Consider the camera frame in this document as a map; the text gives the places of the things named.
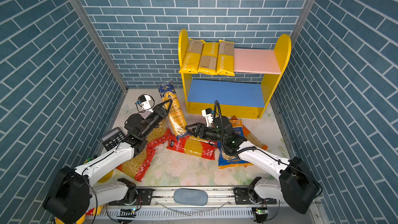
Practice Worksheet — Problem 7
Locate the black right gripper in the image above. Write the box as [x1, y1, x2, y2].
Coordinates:
[186, 122, 227, 144]

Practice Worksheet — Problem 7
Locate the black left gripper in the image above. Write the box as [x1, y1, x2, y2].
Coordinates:
[139, 100, 171, 140]

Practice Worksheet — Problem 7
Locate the blue clear spaghetti bag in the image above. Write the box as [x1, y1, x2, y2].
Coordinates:
[158, 80, 189, 140]

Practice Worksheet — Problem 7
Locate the orange pasta bag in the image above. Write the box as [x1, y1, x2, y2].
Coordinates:
[230, 116, 268, 150]

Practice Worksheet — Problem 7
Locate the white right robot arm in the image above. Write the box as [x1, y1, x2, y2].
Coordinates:
[186, 116, 322, 214]

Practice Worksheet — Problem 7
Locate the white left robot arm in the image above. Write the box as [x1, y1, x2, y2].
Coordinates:
[42, 99, 173, 224]

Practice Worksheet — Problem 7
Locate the blue orecchiette pasta bag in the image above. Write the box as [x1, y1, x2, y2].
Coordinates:
[217, 119, 253, 170]

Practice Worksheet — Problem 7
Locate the yellow shelf with coloured boards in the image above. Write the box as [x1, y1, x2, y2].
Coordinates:
[181, 34, 292, 119]

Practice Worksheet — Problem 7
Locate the red yellow spaghetti bag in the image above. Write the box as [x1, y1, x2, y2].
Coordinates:
[164, 132, 216, 160]

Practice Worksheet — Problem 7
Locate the red macaroni bag upper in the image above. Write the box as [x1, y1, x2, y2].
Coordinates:
[147, 119, 171, 149]

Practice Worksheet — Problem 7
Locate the red macaroni bag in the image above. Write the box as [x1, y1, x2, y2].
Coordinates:
[147, 119, 171, 149]
[116, 148, 156, 182]

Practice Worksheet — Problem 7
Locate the black calculator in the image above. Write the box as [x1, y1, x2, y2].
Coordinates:
[99, 127, 125, 151]

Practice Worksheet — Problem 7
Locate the red macaroni bag lower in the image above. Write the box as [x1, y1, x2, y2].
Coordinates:
[116, 148, 156, 182]

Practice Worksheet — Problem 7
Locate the grey blue oval pad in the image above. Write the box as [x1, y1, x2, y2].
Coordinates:
[173, 188, 208, 206]

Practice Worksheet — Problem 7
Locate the yellow pen cup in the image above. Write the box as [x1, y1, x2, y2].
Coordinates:
[82, 157, 114, 186]

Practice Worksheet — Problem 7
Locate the yellow plush toy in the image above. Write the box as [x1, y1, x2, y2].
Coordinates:
[51, 205, 104, 224]

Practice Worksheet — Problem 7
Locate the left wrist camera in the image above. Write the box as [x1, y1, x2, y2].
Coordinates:
[135, 94, 155, 113]

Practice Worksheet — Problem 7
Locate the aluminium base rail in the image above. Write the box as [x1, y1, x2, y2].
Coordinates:
[70, 185, 321, 222]

